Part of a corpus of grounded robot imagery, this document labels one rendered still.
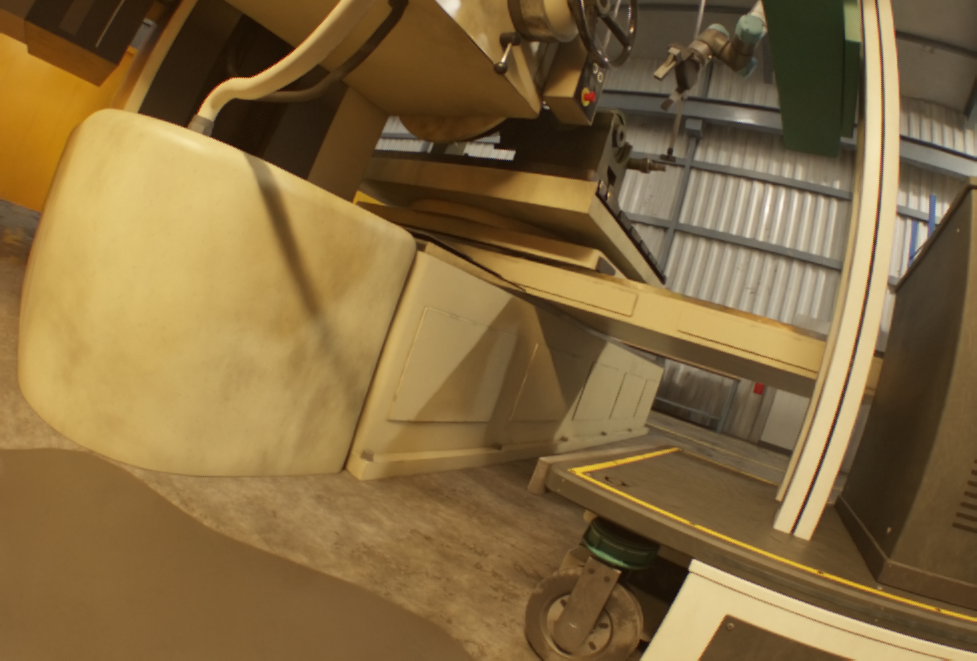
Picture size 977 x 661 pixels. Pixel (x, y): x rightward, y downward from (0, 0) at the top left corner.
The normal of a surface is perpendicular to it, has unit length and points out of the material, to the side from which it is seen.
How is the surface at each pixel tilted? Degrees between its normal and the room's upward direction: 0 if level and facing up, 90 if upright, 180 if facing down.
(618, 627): 92
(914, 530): 90
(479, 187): 90
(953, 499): 90
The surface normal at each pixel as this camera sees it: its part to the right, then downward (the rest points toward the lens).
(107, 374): 0.33, 0.07
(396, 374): 0.80, 0.25
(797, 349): -0.51, -0.23
